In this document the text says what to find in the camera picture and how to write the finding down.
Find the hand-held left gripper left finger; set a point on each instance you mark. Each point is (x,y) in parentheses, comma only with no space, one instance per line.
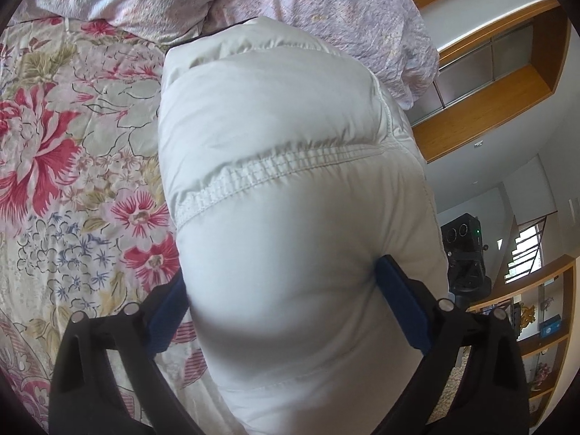
(167,321)

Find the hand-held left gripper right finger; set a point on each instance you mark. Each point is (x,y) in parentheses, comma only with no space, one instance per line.
(403,299)

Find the white down jacket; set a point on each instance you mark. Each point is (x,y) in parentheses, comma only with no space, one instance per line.
(281,213)

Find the golden figurine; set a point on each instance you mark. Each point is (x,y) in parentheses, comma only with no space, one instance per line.
(527,315)

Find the wooden shelf unit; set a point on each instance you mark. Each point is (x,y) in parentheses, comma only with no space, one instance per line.
(557,281)

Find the blue box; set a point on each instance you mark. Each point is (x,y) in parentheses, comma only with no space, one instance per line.
(550,327)

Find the wooden wardrobe with frosted panels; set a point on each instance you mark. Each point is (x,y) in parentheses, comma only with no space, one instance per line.
(475,118)

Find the floral bedsheet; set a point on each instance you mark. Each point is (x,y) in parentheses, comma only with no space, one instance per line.
(68,145)

